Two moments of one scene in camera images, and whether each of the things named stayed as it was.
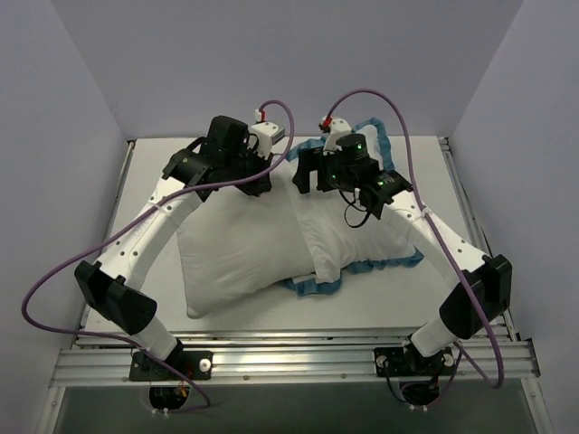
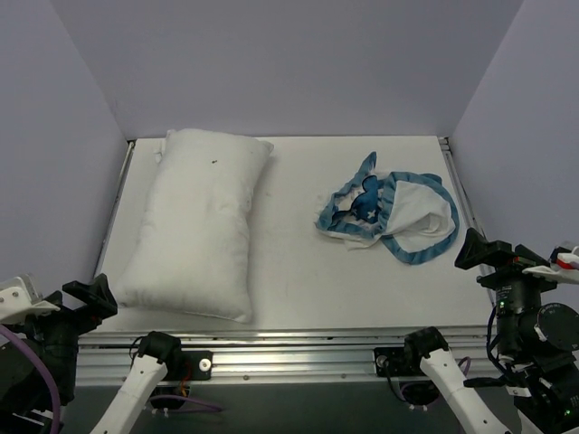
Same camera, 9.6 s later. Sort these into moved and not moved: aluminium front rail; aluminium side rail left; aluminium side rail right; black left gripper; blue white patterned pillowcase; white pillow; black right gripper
Moved: white pillow; black left gripper; blue white patterned pillowcase; black right gripper
Not moved: aluminium side rail right; aluminium front rail; aluminium side rail left
